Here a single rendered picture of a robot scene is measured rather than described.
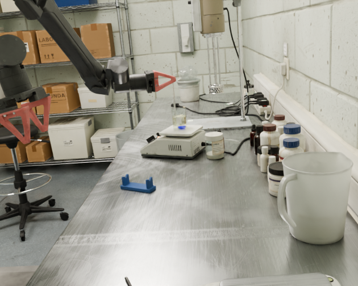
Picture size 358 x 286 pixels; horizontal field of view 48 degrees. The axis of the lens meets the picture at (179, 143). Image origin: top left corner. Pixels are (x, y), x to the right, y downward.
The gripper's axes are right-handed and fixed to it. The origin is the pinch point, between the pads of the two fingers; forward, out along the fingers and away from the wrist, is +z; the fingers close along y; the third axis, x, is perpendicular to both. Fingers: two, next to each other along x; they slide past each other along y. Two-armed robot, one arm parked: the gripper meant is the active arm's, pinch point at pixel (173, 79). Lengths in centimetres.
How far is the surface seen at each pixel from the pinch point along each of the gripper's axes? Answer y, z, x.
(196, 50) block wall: 236, 54, 3
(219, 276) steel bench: -74, -4, 26
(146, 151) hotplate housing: -0.3, -11.2, 23.8
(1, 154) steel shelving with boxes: 236, -132, 79
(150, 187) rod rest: -31.1, -12.6, 25.1
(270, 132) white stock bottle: -19.2, 26.0, 16.8
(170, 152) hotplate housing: -5.2, -3.7, 23.8
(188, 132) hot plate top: -6.7, 2.9, 17.1
